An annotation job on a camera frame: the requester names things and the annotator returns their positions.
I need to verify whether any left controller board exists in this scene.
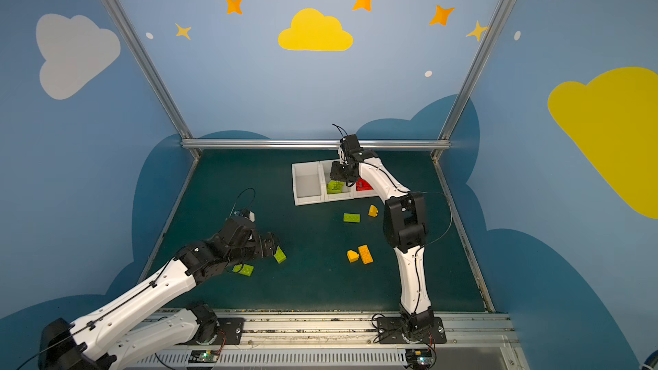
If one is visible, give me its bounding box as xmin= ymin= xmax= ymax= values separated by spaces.
xmin=188 ymin=350 xmax=221 ymax=365

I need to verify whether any yellow sloped lego brick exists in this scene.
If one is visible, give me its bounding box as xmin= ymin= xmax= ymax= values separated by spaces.
xmin=347 ymin=250 xmax=360 ymax=263
xmin=368 ymin=205 xmax=379 ymax=218

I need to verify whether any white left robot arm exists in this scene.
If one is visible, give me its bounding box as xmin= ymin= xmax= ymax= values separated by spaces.
xmin=37 ymin=209 xmax=280 ymax=369

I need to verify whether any controller board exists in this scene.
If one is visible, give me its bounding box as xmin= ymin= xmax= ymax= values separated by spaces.
xmin=188 ymin=350 xmax=221 ymax=365
xmin=404 ymin=349 xmax=435 ymax=370

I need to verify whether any green lego brick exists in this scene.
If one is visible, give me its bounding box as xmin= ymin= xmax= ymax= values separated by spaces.
xmin=232 ymin=264 xmax=254 ymax=277
xmin=343 ymin=213 xmax=361 ymax=224
xmin=274 ymin=247 xmax=287 ymax=264
xmin=327 ymin=180 xmax=344 ymax=195

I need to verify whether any aluminium left corner post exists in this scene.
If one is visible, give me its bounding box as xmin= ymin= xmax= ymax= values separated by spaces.
xmin=100 ymin=0 xmax=194 ymax=141

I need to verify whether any right controller board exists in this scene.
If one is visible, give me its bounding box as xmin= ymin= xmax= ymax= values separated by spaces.
xmin=404 ymin=349 xmax=435 ymax=370

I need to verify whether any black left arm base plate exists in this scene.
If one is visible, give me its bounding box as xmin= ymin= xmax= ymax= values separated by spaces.
xmin=183 ymin=317 xmax=245 ymax=346

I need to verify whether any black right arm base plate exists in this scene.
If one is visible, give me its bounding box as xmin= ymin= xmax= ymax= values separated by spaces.
xmin=372 ymin=315 xmax=447 ymax=345

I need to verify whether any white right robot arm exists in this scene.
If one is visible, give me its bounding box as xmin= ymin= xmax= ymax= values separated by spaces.
xmin=330 ymin=135 xmax=435 ymax=333

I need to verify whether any red lego brick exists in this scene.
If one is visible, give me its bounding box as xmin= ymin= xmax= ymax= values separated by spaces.
xmin=356 ymin=178 xmax=373 ymax=192

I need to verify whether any white left bin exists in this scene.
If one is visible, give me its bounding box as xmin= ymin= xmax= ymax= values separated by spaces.
xmin=291 ymin=161 xmax=325 ymax=207

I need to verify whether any aluminium back rail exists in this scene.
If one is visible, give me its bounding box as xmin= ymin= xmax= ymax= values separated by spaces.
xmin=181 ymin=139 xmax=451 ymax=151

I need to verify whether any aluminium front rail base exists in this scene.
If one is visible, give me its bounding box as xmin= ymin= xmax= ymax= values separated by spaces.
xmin=124 ymin=308 xmax=529 ymax=369

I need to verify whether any white middle bin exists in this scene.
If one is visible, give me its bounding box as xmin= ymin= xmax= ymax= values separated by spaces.
xmin=320 ymin=160 xmax=351 ymax=202

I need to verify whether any aluminium corner post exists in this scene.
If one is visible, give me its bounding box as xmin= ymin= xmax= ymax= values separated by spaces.
xmin=431 ymin=0 xmax=517 ymax=164
xmin=100 ymin=0 xmax=194 ymax=141

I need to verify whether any aluminium right corner post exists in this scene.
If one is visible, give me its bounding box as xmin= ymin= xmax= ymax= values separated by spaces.
xmin=431 ymin=0 xmax=517 ymax=164

